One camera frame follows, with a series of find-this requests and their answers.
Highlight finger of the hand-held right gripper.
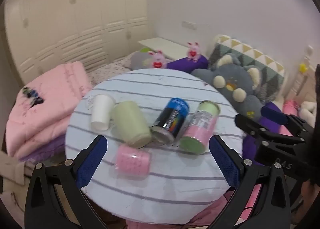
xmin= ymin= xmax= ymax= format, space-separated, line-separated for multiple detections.
xmin=234 ymin=114 xmax=306 ymax=145
xmin=261 ymin=107 xmax=314 ymax=135

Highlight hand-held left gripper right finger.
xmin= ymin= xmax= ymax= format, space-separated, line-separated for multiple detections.
xmin=209 ymin=134 xmax=292 ymax=229

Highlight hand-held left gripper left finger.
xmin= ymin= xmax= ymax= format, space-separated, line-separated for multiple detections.
xmin=24 ymin=135 xmax=110 ymax=229

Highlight pink and green canister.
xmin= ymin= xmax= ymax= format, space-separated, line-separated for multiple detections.
xmin=179 ymin=100 xmax=221 ymax=155

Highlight small pink cup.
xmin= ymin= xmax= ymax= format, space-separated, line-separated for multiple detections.
xmin=115 ymin=144 xmax=152 ymax=177

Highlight white paper cup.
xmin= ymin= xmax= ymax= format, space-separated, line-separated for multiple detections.
xmin=90 ymin=94 xmax=115 ymax=131

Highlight pale green cup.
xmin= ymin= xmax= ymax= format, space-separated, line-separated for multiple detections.
xmin=111 ymin=100 xmax=152 ymax=149

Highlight blue and black can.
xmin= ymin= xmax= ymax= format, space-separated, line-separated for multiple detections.
xmin=151 ymin=97 xmax=190 ymax=146

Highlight pink plush toy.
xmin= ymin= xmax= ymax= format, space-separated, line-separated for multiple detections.
xmin=282 ymin=99 xmax=301 ymax=117

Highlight white plush toy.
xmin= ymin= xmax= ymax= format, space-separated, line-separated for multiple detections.
xmin=299 ymin=101 xmax=317 ymax=125

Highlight white headboard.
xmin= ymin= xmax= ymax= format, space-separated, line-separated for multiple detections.
xmin=282 ymin=56 xmax=316 ymax=102

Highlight purple fluffy blanket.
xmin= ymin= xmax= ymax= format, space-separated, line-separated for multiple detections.
xmin=20 ymin=135 xmax=67 ymax=163

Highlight grey plush toy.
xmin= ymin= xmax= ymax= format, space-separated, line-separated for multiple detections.
xmin=191 ymin=54 xmax=263 ymax=122

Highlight triangle pattern cushion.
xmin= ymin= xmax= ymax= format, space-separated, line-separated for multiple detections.
xmin=209 ymin=34 xmax=285 ymax=102

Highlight folded pink blanket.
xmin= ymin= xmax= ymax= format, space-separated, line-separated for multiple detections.
xmin=6 ymin=61 xmax=93 ymax=162

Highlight striped round tablecloth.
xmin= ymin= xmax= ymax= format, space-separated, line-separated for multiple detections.
xmin=64 ymin=68 xmax=244 ymax=226

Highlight beige cloth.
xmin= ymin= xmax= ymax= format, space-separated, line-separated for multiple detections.
xmin=0 ymin=151 xmax=33 ymax=201

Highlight floral bed sheet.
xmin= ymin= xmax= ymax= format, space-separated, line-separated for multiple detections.
xmin=87 ymin=57 xmax=133 ymax=87

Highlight purple bolster pillow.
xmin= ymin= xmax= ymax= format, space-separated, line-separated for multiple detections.
xmin=166 ymin=55 xmax=209 ymax=73

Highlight pink bunny plush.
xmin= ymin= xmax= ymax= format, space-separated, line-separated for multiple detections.
xmin=149 ymin=49 xmax=168 ymax=69
xmin=186 ymin=42 xmax=201 ymax=62

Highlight grey cushion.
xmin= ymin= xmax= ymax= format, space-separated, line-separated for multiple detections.
xmin=129 ymin=50 xmax=155 ymax=70

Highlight white shelf board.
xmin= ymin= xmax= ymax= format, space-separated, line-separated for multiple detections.
xmin=137 ymin=37 xmax=190 ymax=60

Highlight cream wardrobe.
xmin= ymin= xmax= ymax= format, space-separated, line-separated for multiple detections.
xmin=4 ymin=0 xmax=155 ymax=84

